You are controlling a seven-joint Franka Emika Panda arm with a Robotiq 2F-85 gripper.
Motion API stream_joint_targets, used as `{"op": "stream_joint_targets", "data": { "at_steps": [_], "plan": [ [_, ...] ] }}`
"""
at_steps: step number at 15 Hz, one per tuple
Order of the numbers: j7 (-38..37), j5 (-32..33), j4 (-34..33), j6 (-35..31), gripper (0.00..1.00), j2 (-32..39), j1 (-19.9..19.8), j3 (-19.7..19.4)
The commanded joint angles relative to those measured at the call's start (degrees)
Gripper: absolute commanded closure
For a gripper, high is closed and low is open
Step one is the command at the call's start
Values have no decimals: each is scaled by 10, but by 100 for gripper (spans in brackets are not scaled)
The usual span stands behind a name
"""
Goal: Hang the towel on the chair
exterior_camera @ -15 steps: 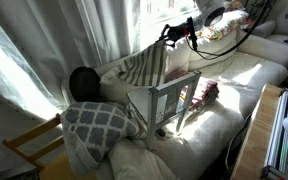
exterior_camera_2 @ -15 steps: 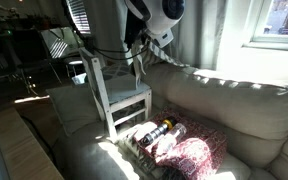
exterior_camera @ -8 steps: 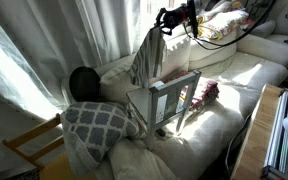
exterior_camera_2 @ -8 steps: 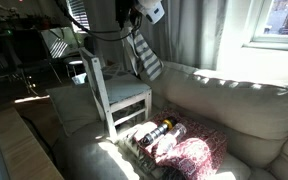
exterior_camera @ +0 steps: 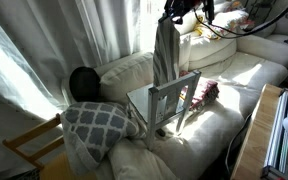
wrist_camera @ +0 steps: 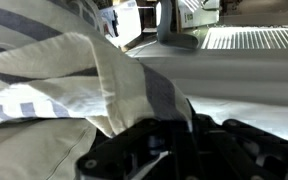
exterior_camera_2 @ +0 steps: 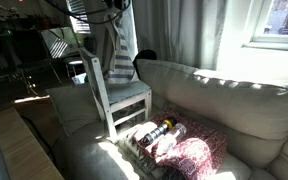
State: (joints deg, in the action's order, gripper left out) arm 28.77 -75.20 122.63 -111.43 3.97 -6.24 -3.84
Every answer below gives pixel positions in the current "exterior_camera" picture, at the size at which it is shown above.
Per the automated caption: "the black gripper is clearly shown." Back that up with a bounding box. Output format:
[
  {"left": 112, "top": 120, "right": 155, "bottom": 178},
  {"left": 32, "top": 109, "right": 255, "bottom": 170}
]
[{"left": 163, "top": 0, "right": 206, "bottom": 26}]

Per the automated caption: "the blue striped white towel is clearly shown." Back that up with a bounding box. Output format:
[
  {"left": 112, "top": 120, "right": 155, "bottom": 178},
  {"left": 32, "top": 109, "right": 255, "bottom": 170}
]
[{"left": 152, "top": 16, "right": 182, "bottom": 88}]

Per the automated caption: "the small white wooden chair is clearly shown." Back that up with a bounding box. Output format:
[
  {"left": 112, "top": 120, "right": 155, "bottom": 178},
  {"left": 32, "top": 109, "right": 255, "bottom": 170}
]
[{"left": 126, "top": 69, "right": 202, "bottom": 151}]

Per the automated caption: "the yellow wooden chair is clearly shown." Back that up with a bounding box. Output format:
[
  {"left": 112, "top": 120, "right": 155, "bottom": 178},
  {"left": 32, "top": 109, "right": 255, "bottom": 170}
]
[{"left": 2, "top": 113, "right": 98, "bottom": 180}]

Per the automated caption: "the floral yellow white pillow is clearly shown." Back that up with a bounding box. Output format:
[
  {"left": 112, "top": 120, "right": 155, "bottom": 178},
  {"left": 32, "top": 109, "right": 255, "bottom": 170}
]
[{"left": 193, "top": 0, "right": 256, "bottom": 41}]

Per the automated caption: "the wide cream back cushion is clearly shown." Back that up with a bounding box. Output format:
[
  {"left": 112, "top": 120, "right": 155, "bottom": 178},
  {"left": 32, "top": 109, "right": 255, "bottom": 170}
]
[{"left": 99, "top": 51, "right": 155, "bottom": 105}]

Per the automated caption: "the red patterned fringed blanket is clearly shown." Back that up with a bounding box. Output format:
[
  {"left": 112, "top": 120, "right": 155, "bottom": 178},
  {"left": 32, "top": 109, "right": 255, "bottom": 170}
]
[{"left": 178, "top": 69, "right": 220, "bottom": 112}]

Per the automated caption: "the white bolster cushion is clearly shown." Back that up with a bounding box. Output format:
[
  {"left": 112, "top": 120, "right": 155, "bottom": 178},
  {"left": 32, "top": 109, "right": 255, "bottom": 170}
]
[{"left": 253, "top": 21, "right": 278, "bottom": 39}]

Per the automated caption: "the black round cushion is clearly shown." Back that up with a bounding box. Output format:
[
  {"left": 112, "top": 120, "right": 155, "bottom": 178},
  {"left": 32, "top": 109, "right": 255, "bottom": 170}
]
[{"left": 68, "top": 65, "right": 102, "bottom": 103}]

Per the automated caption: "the cream fabric sofa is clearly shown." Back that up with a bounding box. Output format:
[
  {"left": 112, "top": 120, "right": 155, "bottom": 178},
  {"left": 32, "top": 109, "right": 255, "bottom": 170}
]
[{"left": 62, "top": 0, "right": 288, "bottom": 180}]

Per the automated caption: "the white sheer curtain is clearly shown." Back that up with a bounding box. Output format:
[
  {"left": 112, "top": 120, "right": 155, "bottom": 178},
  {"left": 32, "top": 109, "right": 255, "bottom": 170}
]
[{"left": 0, "top": 0, "right": 198, "bottom": 176}]

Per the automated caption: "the grey lattice patterned pillow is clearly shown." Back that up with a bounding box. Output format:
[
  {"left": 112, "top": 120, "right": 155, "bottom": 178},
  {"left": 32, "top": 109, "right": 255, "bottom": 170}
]
[{"left": 60, "top": 101, "right": 142, "bottom": 175}]

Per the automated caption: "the light wooden side table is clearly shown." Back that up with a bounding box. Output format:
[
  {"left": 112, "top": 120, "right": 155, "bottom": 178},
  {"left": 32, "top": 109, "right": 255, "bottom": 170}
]
[{"left": 230, "top": 83, "right": 285, "bottom": 180}]

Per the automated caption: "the cream loose seat cushion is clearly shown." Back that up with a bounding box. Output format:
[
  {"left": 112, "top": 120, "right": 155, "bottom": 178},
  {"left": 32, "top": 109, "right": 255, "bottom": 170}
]
[{"left": 107, "top": 138, "right": 179, "bottom": 180}]

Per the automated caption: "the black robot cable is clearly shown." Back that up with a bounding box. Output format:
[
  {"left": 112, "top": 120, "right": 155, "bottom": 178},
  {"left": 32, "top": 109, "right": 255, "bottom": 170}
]
[{"left": 193, "top": 0, "right": 288, "bottom": 40}]

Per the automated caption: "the thin white cable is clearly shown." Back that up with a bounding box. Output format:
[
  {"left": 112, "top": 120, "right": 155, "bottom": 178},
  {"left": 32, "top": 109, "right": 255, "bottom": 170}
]
[{"left": 224, "top": 113, "right": 253, "bottom": 176}]

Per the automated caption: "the aluminium rail frame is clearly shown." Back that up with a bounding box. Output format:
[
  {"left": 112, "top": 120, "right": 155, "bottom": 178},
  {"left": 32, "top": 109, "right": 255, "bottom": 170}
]
[{"left": 260, "top": 89, "right": 288, "bottom": 180}]

